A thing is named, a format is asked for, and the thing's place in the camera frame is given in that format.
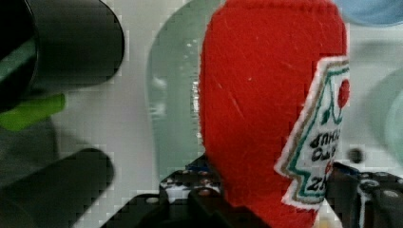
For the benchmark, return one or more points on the green spatula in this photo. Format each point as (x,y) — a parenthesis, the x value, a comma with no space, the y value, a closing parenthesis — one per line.
(22,106)

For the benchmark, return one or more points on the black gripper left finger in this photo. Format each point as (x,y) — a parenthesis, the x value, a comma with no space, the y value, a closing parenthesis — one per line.
(188,198)

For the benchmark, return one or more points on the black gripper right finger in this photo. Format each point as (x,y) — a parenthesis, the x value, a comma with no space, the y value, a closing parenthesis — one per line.
(365,199)

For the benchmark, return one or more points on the blue bowl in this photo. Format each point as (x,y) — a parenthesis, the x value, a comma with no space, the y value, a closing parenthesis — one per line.
(372,13)

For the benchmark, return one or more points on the red plush ketchup bottle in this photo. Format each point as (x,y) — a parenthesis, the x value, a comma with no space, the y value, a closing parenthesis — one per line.
(273,87)

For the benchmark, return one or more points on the green oval strainer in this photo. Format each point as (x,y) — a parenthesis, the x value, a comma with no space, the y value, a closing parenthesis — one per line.
(172,84)

